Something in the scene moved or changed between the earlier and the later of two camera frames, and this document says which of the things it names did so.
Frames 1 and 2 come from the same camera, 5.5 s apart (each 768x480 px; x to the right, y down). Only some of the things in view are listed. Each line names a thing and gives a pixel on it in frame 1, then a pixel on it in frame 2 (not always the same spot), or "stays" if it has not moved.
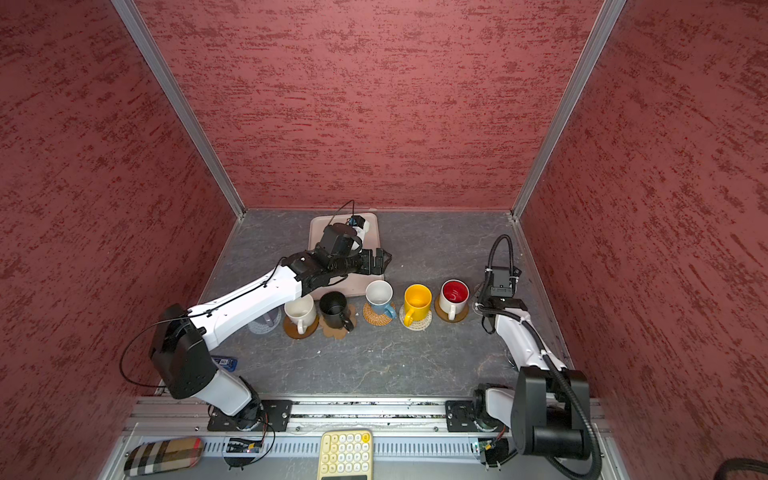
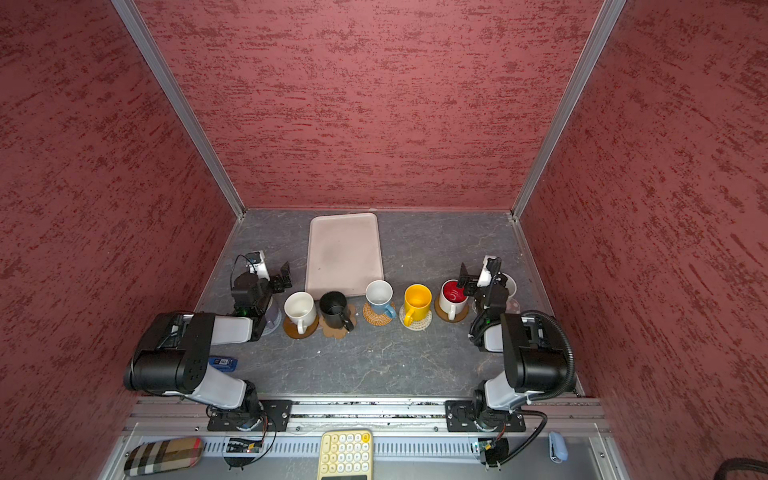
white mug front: x=301 y=311 stays
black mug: x=333 y=306 stays
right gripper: x=483 y=290 → x=472 y=281
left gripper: x=378 y=267 → x=280 y=286
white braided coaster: x=417 y=325 stays
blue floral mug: x=379 y=294 stays
